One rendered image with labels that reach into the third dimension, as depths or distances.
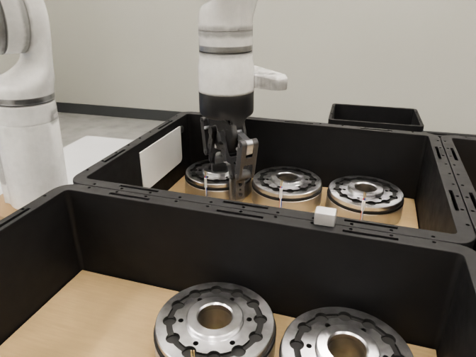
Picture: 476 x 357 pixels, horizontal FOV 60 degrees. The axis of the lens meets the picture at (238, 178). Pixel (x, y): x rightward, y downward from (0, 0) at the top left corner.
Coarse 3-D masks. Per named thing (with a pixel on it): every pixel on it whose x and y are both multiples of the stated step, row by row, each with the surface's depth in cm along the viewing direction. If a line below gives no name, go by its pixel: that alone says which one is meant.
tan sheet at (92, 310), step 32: (64, 288) 43; (96, 288) 43; (128, 288) 43; (160, 288) 43; (32, 320) 39; (64, 320) 39; (96, 320) 39; (128, 320) 39; (288, 320) 39; (0, 352) 36; (32, 352) 36; (64, 352) 36; (96, 352) 36; (128, 352) 36; (416, 352) 36
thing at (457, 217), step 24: (168, 120) 65; (264, 120) 65; (288, 120) 64; (432, 144) 54; (96, 168) 47; (144, 192) 42; (168, 192) 42; (456, 192) 42; (288, 216) 37; (312, 216) 37; (336, 216) 37; (456, 216) 37; (456, 240) 34
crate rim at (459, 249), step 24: (48, 192) 42; (72, 192) 42; (96, 192) 42; (120, 192) 42; (24, 216) 37; (216, 216) 38; (240, 216) 37; (264, 216) 37; (360, 240) 34; (384, 240) 34; (408, 240) 34; (432, 240) 34
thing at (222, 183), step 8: (208, 160) 67; (192, 168) 64; (200, 168) 64; (192, 176) 62; (200, 176) 62; (208, 176) 62; (224, 176) 62; (200, 184) 60; (208, 184) 59; (216, 184) 59; (224, 184) 59
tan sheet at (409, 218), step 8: (184, 176) 69; (176, 184) 67; (184, 184) 67; (184, 192) 64; (248, 200) 61; (408, 200) 61; (408, 208) 59; (408, 216) 57; (400, 224) 55; (408, 224) 55; (416, 224) 55
